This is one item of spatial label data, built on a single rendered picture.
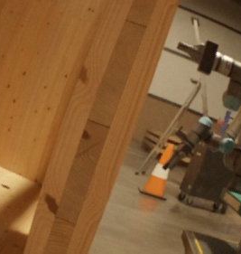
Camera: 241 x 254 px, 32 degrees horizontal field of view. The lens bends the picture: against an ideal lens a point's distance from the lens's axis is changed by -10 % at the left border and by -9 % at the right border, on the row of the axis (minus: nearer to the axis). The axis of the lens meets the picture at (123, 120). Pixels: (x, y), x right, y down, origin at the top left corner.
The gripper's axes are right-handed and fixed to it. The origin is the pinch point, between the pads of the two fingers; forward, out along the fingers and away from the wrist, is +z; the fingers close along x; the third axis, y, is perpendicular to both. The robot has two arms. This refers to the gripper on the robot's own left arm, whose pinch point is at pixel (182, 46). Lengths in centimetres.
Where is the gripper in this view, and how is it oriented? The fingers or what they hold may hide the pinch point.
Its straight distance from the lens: 171.5
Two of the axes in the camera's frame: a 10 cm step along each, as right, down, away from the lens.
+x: -3.4, 9.4, 0.0
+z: -9.4, -3.4, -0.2
